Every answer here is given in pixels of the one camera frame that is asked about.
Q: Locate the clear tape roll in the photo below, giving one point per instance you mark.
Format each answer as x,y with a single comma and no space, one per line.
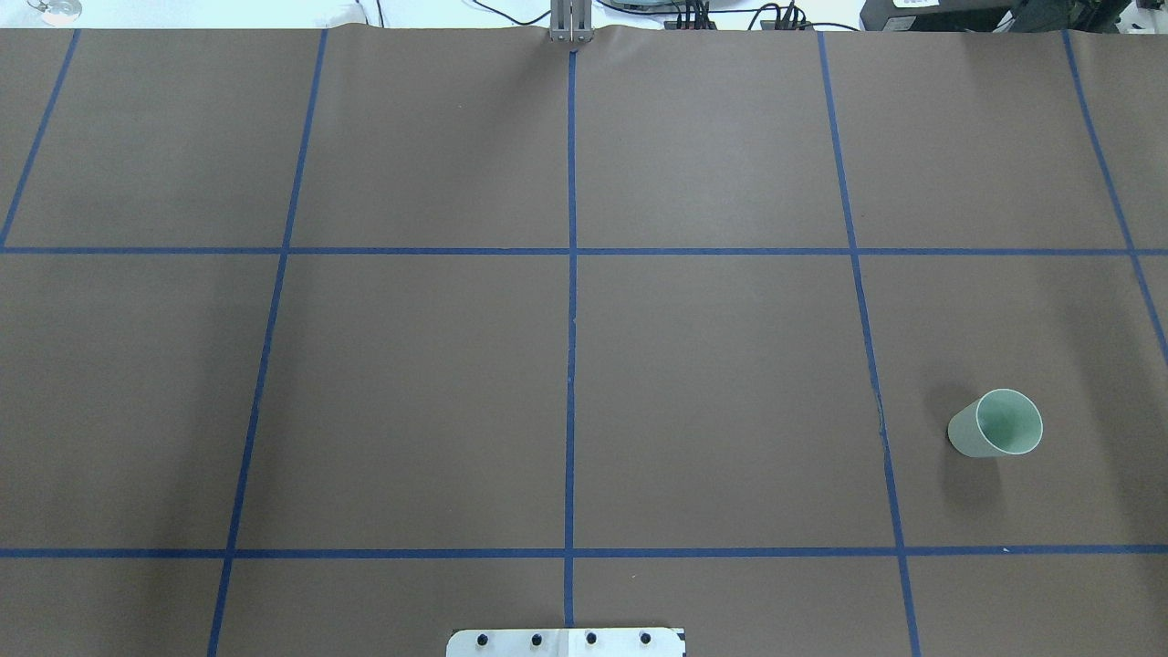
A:
57,12

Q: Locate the aluminium frame post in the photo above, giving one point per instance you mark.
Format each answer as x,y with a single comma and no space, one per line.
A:
570,21

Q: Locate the green cup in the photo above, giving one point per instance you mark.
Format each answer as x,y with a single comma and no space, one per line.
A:
1000,423

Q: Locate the metal mounting plate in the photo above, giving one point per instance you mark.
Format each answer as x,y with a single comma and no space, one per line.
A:
607,641

